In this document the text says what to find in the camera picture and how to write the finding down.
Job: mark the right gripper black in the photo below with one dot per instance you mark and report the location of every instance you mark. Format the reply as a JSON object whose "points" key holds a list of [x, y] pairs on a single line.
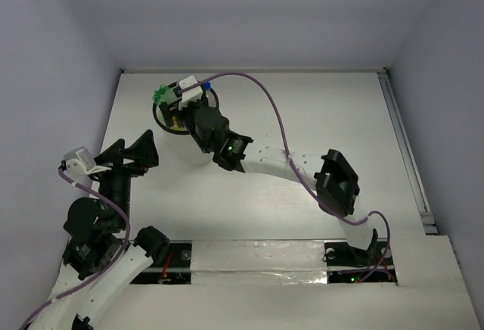
{"points": [[169, 110]]}

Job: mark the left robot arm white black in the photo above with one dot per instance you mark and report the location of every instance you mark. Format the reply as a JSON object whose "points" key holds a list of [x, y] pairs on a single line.
{"points": [[100, 260]]}

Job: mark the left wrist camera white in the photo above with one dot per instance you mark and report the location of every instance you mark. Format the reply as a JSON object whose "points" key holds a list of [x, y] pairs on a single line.
{"points": [[80, 162]]}

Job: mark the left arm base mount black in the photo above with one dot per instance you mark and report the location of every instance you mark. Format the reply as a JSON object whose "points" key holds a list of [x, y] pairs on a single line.
{"points": [[174, 270]]}

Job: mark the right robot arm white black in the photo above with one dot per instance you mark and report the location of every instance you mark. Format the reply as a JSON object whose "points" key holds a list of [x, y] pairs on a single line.
{"points": [[329, 177]]}

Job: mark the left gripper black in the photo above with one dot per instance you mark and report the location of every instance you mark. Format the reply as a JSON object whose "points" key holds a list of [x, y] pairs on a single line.
{"points": [[123, 167]]}

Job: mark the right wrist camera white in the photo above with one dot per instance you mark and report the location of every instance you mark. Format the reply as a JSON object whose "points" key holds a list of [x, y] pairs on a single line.
{"points": [[191, 95]]}

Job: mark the green plastic bottle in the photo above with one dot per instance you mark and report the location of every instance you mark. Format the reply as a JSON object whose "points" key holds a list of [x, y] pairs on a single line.
{"points": [[166, 94]]}

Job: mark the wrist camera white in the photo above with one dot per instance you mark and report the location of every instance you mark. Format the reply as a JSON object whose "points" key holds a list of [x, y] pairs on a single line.
{"points": [[191, 95], [80, 162]]}

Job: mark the white cylindrical bin black rim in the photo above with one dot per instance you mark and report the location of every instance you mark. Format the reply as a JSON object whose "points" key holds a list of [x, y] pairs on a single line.
{"points": [[180, 141]]}

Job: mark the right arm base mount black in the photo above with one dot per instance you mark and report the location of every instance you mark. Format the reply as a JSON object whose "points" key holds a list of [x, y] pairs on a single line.
{"points": [[350, 265]]}

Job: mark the aluminium rail right edge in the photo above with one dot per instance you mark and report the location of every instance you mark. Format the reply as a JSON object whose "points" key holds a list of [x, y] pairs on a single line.
{"points": [[417, 187]]}

